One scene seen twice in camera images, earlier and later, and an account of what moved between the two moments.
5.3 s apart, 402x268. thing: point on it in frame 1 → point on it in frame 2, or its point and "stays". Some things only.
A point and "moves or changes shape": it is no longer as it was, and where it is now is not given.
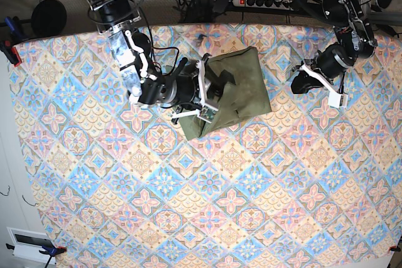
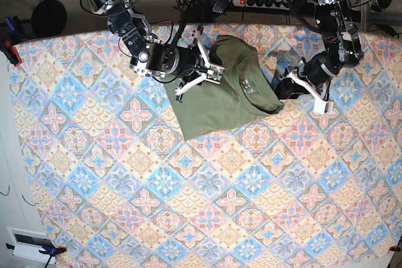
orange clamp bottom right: (394, 248) stays
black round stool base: (49, 18) stays
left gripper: (207, 109) → (210, 72)
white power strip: (281, 4) stays
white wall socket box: (27, 245) stays
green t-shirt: (240, 91) moves or changes shape
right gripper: (336, 97) → (287, 86)
